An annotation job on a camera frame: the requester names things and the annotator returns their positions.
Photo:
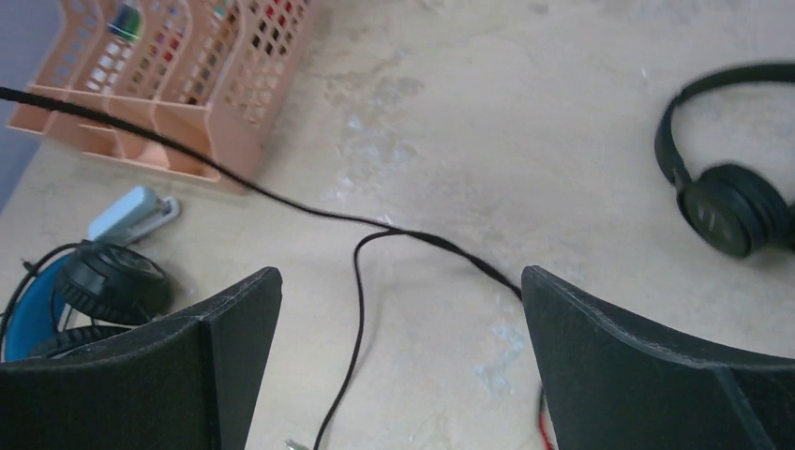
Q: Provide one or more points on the small black on-ear headphones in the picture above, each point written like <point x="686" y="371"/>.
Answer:
<point x="732" y="208"/>

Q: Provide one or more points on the peach plastic file organizer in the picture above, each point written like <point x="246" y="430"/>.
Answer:
<point x="209" y="74"/>

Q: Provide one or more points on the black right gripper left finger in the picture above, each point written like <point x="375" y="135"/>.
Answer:
<point x="187" y="381"/>

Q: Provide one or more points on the light blue stapler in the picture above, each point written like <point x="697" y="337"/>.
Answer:
<point x="133" y="216"/>

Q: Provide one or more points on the black and blue headphones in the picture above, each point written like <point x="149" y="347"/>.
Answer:
<point x="78" y="294"/>

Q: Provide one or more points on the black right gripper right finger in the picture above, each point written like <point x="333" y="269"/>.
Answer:
<point x="616" y="380"/>

